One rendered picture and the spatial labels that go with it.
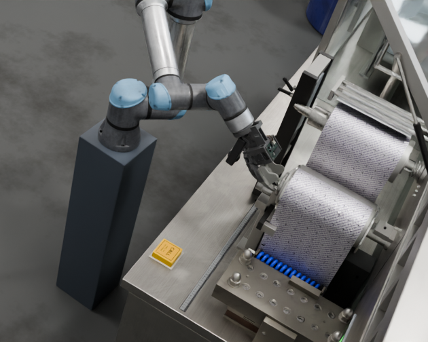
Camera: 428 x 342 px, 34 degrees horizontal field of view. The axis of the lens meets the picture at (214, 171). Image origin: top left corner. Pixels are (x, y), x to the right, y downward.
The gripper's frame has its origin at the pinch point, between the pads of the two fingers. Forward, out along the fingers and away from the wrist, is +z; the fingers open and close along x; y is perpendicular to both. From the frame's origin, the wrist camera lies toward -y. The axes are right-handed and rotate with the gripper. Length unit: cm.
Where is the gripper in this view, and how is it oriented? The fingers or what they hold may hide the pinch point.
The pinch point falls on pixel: (272, 185)
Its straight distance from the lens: 203.7
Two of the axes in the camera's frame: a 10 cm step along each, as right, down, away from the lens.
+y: 7.4, -2.2, -6.4
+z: 5.0, 8.1, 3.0
